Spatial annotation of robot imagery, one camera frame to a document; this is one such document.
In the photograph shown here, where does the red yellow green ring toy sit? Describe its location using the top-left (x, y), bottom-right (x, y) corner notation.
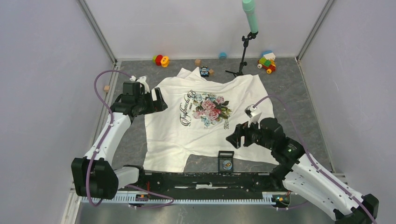
top-left (152, 55), bottom-right (170, 68)

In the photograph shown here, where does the white slotted cable duct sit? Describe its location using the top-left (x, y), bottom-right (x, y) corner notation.
top-left (81, 190), bottom-right (290, 205)

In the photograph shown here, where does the tan wooden cube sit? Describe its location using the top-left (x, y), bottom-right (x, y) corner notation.
top-left (194, 59), bottom-right (201, 67)

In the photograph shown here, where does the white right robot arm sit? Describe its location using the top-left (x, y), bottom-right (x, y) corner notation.
top-left (226, 118), bottom-right (379, 224)

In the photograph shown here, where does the black blue robot toy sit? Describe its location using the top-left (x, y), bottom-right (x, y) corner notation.
top-left (199, 66), bottom-right (209, 77)

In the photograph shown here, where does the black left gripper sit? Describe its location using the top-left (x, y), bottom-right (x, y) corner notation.
top-left (135, 88), bottom-right (167, 115)

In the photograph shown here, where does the blue round block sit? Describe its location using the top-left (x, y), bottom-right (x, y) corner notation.
top-left (218, 52), bottom-right (227, 59)

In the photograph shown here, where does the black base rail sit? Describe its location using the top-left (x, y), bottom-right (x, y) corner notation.
top-left (134, 172), bottom-right (287, 200)

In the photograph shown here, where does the tan cube on rail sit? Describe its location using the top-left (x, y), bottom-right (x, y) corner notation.
top-left (103, 85), bottom-right (110, 93)

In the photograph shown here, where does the white floral t-shirt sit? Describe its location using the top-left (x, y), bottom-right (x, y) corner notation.
top-left (142, 67), bottom-right (279, 174)

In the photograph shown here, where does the colourful brick toy car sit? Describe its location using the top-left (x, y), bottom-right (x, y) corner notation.
top-left (257, 51), bottom-right (276, 74)

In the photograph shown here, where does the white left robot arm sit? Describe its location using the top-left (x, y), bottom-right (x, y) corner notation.
top-left (71, 81), bottom-right (168, 206)

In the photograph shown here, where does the teal foam microphone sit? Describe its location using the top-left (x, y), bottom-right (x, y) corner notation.
top-left (242, 0), bottom-right (258, 34)

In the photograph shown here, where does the black brooch box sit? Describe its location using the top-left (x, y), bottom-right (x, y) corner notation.
top-left (217, 151), bottom-right (234, 173)

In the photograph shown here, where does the black tripod stand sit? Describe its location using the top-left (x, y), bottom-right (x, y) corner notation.
top-left (225, 32), bottom-right (258, 77)

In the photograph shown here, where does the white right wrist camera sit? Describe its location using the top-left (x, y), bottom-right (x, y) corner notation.
top-left (245, 105), bottom-right (262, 127)

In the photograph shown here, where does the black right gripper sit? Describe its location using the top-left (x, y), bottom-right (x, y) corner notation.
top-left (225, 116), bottom-right (274, 150)

